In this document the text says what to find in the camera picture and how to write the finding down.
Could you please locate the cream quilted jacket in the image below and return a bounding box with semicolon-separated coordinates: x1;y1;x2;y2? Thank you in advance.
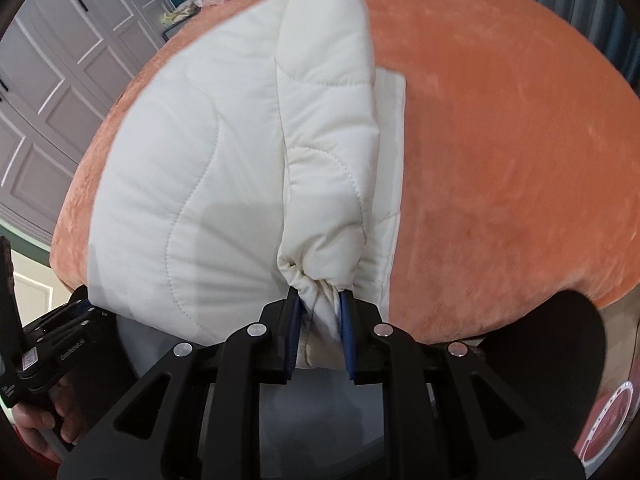
87;0;406;370

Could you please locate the person's left hand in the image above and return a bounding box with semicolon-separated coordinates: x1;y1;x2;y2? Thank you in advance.
11;375;90;464

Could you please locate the red round patterned object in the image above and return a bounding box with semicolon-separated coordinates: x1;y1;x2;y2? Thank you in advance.
574;380;634;468

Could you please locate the orange plush bedspread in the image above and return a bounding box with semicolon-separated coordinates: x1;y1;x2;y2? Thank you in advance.
50;0;639;342

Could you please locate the white panelled wardrobe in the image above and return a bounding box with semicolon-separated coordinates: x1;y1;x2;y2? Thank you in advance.
1;0;172;244

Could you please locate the bedside table with clutter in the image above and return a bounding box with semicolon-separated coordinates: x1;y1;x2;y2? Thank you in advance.
160;0;201;41

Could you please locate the grey pleated curtain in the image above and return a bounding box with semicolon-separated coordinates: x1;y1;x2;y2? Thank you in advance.
536;0;639;90

